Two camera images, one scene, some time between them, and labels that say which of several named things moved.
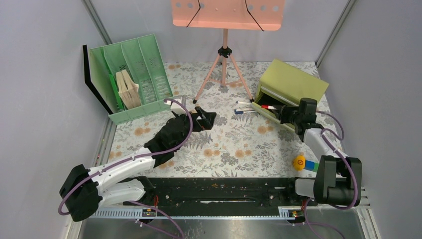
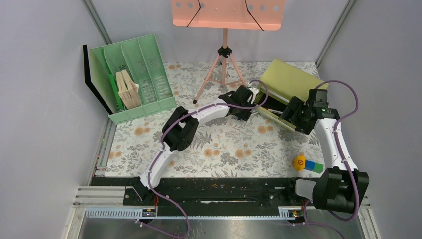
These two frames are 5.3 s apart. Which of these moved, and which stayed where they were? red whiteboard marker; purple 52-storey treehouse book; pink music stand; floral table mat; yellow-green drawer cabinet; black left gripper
Moved: black left gripper; red whiteboard marker
Stayed: pink music stand; purple 52-storey treehouse book; yellow-green drawer cabinet; floral table mat
